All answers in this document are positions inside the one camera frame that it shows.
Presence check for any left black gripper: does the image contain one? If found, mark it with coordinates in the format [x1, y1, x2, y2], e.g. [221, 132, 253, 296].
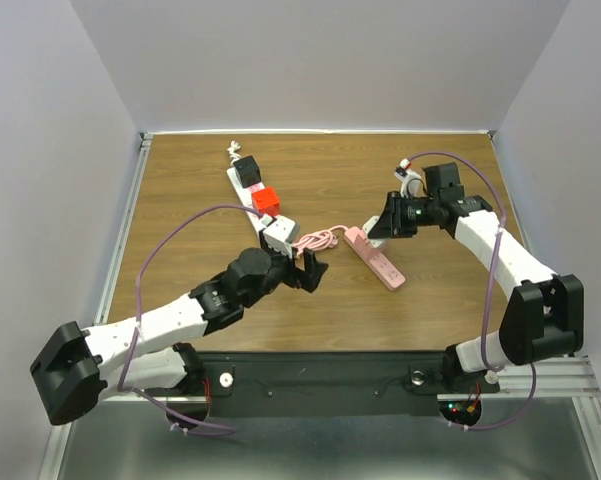
[241, 228, 327, 309]

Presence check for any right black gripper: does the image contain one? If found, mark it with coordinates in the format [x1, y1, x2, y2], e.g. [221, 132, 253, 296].
[367, 190, 439, 239]

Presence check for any white plug adapter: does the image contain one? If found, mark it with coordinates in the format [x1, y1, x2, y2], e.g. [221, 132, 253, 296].
[362, 214, 389, 250]

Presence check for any pink power strip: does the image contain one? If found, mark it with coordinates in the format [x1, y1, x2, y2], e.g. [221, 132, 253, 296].
[344, 227, 406, 291]

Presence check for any pink cable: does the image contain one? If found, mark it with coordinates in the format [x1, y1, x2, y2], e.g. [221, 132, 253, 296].
[290, 225, 351, 254]

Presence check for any red cube socket plug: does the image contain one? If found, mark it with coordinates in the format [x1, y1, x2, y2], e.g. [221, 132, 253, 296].
[251, 187, 280, 217]

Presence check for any white multicolour power strip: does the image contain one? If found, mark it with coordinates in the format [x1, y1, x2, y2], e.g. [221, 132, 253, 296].
[226, 167, 267, 234]

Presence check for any black cube socket plug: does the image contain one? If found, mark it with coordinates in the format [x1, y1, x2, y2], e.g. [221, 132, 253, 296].
[233, 156, 262, 189]

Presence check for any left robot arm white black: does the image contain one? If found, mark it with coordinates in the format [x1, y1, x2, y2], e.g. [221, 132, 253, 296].
[30, 240, 328, 426]

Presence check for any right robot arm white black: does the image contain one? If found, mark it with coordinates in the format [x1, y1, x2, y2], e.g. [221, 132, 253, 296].
[367, 159, 584, 390]

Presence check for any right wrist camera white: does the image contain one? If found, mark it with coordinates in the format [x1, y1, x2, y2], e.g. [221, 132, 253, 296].
[394, 158, 422, 198]

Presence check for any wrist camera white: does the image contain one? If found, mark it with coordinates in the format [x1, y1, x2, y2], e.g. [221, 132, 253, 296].
[260, 215, 299, 258]
[394, 158, 422, 198]

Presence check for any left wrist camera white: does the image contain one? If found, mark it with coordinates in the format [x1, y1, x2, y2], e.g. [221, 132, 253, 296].
[260, 215, 299, 258]

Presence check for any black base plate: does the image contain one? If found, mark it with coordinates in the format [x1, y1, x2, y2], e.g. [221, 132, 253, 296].
[150, 351, 499, 418]

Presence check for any aluminium frame rail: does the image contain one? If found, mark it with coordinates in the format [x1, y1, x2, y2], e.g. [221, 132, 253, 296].
[97, 351, 600, 401]

